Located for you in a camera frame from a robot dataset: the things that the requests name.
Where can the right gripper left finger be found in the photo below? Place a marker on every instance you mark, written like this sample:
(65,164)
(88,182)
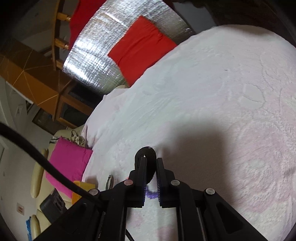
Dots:
(136,191)

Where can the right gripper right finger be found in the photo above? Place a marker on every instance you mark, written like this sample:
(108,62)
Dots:
(165,190)

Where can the silver metal bangle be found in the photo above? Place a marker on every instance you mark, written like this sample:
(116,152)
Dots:
(109,183)

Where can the pink cushion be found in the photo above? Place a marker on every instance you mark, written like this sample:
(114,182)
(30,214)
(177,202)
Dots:
(70,159)

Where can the patterned fabric bundle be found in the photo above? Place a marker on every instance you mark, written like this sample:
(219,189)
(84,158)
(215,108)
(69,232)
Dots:
(77,139)

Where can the brown wooden cabinet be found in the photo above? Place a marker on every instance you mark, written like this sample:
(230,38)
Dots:
(32,74)

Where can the wooden stair railing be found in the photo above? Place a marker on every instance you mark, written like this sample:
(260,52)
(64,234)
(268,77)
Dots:
(57,42)

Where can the red cushion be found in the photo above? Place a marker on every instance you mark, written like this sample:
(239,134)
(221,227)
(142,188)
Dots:
(140,48)

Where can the red cloth on railing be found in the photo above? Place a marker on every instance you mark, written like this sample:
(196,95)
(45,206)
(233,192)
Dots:
(83,12)

